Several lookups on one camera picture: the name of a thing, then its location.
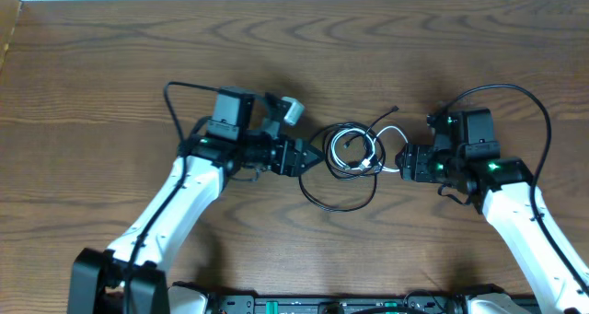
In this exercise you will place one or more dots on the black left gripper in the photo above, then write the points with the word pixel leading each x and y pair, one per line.
pixel 293 168

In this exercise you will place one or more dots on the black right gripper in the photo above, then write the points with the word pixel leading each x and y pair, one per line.
pixel 414 166

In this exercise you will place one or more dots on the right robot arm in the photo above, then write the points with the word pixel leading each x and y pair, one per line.
pixel 465 156

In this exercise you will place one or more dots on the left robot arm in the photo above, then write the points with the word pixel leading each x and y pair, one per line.
pixel 244 132

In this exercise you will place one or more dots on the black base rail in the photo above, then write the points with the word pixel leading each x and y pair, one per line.
pixel 322 305

